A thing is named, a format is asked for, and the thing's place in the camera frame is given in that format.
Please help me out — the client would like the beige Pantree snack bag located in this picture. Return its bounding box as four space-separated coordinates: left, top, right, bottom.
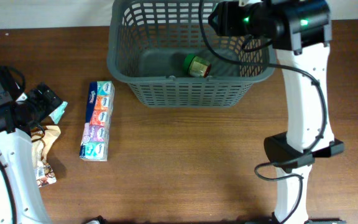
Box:
31 125 61 187

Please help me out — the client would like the teal wet wipes packet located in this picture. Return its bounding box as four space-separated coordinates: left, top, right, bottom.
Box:
49 101 68 125

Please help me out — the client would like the green lid spice jar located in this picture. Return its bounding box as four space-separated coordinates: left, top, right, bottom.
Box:
182 54 212 78

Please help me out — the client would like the grey plastic basket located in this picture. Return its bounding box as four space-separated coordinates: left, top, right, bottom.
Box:
107 0 277 108

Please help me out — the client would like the Kleenex tissue multipack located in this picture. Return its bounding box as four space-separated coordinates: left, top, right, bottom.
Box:
79 81 115 161

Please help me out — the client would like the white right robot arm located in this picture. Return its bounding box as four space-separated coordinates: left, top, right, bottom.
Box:
208 0 344 223

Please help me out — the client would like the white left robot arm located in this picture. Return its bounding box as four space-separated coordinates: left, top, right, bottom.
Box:
0 66 63 223

